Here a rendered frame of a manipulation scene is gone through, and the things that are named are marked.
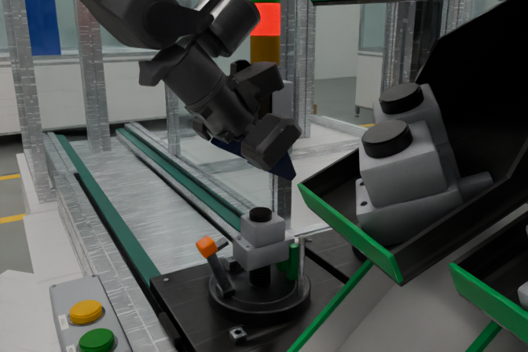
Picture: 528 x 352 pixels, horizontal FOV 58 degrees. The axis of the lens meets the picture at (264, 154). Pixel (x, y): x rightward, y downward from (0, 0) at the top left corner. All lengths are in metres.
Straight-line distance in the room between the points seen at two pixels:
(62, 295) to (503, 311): 0.61
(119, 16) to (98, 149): 1.18
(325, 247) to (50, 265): 0.56
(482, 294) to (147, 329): 0.47
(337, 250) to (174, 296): 0.28
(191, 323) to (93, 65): 1.10
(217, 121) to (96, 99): 1.09
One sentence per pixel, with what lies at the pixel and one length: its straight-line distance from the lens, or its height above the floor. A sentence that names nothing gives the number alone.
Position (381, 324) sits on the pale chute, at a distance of 0.46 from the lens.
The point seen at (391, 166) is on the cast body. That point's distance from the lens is 0.29.
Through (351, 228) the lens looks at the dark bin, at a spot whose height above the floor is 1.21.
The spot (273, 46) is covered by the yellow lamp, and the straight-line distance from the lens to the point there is 0.78.
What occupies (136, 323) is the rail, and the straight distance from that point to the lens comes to 0.67.
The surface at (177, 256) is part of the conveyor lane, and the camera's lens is 0.90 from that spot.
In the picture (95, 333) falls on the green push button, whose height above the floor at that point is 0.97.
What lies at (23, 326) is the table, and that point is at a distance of 0.90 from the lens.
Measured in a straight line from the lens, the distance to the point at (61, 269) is 1.04.
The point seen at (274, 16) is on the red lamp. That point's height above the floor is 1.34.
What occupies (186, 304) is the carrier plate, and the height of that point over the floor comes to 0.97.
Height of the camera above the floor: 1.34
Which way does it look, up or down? 16 degrees down
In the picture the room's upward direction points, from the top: straight up
